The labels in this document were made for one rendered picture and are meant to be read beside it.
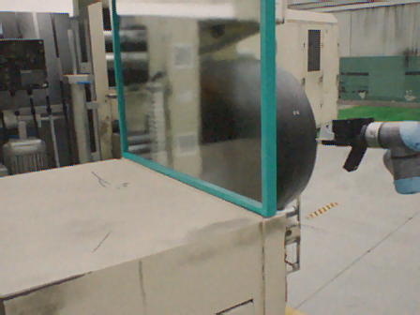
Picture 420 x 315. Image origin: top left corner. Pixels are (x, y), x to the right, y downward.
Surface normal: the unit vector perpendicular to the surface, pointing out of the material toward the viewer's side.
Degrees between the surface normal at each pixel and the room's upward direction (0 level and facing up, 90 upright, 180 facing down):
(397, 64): 90
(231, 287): 90
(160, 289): 90
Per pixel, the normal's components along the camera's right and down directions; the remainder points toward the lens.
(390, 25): -0.68, 0.18
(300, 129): 0.54, -0.04
